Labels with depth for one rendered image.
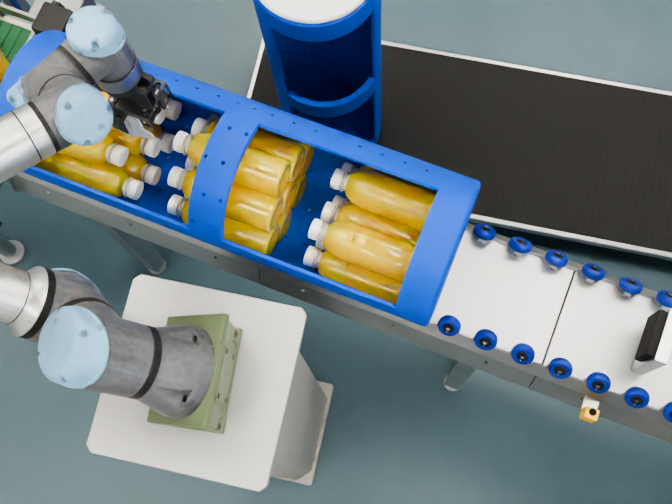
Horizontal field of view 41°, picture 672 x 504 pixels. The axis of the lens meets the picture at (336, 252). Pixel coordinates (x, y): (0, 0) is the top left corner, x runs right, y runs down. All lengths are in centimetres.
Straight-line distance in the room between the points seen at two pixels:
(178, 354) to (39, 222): 165
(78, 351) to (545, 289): 93
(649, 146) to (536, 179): 35
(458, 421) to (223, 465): 126
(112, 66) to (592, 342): 104
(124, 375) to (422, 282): 52
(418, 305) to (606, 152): 136
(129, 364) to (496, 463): 155
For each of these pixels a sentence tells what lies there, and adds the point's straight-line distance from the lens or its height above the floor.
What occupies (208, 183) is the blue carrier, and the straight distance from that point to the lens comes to 157.
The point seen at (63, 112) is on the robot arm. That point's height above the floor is 164.
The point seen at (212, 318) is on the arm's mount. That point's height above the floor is 127.
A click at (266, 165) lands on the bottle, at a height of 120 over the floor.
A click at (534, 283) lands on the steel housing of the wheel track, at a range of 182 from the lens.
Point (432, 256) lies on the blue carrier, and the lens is 150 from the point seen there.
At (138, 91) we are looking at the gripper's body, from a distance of 146.
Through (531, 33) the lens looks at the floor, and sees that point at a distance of 308.
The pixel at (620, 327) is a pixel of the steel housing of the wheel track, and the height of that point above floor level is 93.
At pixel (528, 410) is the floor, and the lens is 272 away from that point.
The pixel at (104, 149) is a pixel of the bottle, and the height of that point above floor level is 114.
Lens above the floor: 268
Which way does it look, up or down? 75 degrees down
